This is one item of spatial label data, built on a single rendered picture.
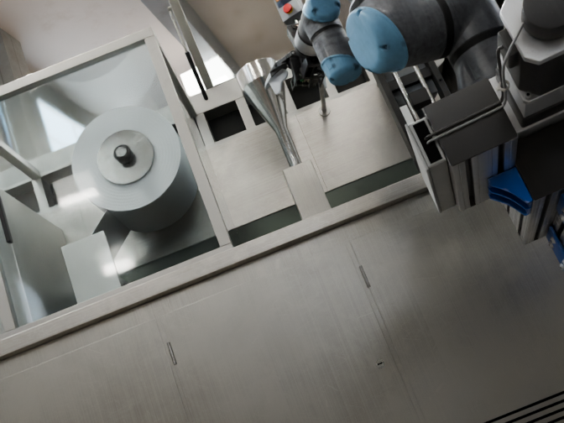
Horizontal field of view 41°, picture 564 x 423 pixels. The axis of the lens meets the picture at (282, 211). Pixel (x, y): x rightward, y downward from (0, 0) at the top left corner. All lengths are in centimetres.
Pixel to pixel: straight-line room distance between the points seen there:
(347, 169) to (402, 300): 81
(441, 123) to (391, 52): 32
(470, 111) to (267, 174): 158
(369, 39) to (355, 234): 66
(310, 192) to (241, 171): 40
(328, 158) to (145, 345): 99
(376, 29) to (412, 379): 84
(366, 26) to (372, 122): 129
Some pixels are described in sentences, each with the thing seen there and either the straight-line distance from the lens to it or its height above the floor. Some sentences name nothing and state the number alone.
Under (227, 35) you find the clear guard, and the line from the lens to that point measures 263.
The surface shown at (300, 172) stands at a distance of 222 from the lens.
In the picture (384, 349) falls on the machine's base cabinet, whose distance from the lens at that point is 177.
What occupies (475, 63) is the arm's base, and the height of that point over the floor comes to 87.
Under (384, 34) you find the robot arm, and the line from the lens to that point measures 127.
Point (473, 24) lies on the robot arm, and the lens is 134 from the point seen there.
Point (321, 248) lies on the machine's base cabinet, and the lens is 181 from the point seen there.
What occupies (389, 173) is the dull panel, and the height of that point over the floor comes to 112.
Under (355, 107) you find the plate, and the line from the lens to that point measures 258.
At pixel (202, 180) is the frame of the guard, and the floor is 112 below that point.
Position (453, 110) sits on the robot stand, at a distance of 99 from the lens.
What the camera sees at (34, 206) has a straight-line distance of 208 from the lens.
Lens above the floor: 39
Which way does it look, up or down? 18 degrees up
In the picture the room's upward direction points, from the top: 22 degrees counter-clockwise
